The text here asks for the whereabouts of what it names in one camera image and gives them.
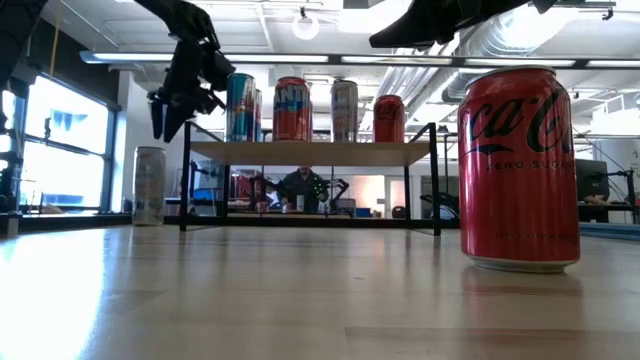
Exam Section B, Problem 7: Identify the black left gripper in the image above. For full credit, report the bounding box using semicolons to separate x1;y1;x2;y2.
149;37;236;144

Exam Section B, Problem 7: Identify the person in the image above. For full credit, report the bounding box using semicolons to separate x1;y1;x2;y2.
277;167;331;215

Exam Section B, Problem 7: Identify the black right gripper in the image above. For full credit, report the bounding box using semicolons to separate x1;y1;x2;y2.
369;0;531;50

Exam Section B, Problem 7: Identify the white Celsius drink can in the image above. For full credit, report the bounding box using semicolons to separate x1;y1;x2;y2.
131;145;168;227
330;79;360;144

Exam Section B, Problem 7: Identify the red Coca-Cola Zero can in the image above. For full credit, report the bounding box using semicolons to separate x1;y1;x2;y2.
373;94;407;144
457;64;582;275

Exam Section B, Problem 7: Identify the blue silver Red Bull can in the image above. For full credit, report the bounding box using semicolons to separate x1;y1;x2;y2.
225;72;257;143
254;88;264;143

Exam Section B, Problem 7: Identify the ceiling light strip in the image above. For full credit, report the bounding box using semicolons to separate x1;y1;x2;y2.
79;49;640;70

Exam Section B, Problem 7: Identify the yellow cable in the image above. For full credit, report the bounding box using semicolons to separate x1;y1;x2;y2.
49;0;64;76

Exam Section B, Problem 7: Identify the silver ventilation duct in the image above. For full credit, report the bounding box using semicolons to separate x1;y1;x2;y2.
404;4;640;106

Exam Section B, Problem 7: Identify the black computer monitor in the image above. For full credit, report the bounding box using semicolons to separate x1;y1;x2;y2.
575;158;611;199

